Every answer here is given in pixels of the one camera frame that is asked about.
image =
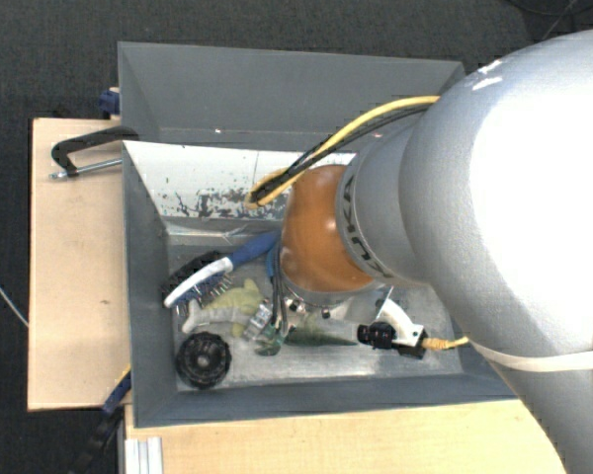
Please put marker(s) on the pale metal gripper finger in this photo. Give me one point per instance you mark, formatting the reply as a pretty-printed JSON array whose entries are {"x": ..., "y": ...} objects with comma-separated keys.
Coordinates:
[
  {"x": 263, "y": 313},
  {"x": 253, "y": 330}
]

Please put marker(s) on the dark green pointed toy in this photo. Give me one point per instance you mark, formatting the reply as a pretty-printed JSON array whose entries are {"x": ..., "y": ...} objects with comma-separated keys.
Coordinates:
[{"x": 316, "y": 338}]

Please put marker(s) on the blue and white hair brush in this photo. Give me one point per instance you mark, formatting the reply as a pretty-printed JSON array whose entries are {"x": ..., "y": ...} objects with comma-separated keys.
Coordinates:
[{"x": 202, "y": 273}]

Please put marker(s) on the white curved plastic piece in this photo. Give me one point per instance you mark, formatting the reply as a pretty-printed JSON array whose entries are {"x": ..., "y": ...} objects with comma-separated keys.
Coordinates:
[{"x": 197, "y": 318}]

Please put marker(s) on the black cylinder on white bracket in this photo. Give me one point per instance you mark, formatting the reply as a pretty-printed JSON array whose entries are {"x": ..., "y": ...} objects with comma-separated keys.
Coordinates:
[{"x": 381, "y": 335}]

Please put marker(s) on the pale yellow toy animal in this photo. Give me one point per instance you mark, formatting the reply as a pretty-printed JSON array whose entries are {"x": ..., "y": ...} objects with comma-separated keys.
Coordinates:
[{"x": 241, "y": 300}]

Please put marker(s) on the grey metal bin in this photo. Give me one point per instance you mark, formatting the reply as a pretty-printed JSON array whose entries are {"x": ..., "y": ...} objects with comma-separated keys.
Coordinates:
[{"x": 148, "y": 314}]

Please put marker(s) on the black round ribbed wheel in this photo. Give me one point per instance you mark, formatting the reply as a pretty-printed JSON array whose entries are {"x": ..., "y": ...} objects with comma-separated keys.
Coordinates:
[{"x": 202, "y": 361}]

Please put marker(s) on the pale wood board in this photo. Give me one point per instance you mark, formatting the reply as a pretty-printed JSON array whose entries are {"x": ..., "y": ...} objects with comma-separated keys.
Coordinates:
[{"x": 79, "y": 274}]

